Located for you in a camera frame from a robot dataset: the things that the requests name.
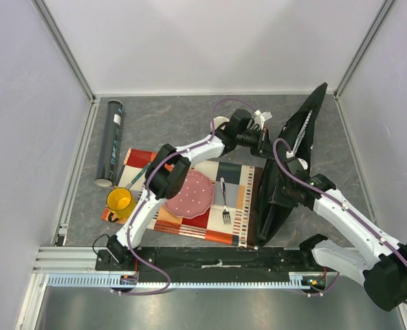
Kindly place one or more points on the colourful patchwork placemat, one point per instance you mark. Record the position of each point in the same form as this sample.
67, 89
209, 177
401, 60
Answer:
222, 210

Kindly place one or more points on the pink dotted plate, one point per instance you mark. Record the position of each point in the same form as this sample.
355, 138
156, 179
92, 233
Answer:
196, 196

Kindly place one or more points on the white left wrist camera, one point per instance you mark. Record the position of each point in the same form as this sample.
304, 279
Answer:
261, 117

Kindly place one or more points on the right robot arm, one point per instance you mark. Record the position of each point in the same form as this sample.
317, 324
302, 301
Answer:
379, 261

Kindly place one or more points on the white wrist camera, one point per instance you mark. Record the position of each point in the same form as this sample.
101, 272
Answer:
261, 117
296, 165

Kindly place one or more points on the yellow mug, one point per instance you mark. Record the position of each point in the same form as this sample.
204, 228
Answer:
121, 203

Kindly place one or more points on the black Crossway racket bag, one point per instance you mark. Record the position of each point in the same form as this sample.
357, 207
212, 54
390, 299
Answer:
296, 139

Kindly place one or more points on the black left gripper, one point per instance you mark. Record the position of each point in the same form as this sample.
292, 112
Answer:
264, 146

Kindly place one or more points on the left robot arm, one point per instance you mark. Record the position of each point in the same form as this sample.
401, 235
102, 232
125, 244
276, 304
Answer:
166, 174

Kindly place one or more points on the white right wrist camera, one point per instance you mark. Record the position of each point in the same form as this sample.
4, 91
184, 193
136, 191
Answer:
296, 165

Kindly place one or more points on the silver fork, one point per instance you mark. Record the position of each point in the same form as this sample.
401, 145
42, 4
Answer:
225, 213

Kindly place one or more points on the blue ceramic mug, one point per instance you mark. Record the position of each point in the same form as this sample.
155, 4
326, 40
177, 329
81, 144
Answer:
218, 121

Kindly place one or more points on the black shuttlecock tube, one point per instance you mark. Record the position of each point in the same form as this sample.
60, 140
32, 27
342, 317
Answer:
108, 161

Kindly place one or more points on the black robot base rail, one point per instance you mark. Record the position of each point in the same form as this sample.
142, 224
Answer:
229, 264

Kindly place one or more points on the teal handled knife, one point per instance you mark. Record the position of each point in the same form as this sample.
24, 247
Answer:
135, 179

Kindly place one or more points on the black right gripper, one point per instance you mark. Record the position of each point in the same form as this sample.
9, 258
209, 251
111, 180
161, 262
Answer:
285, 189

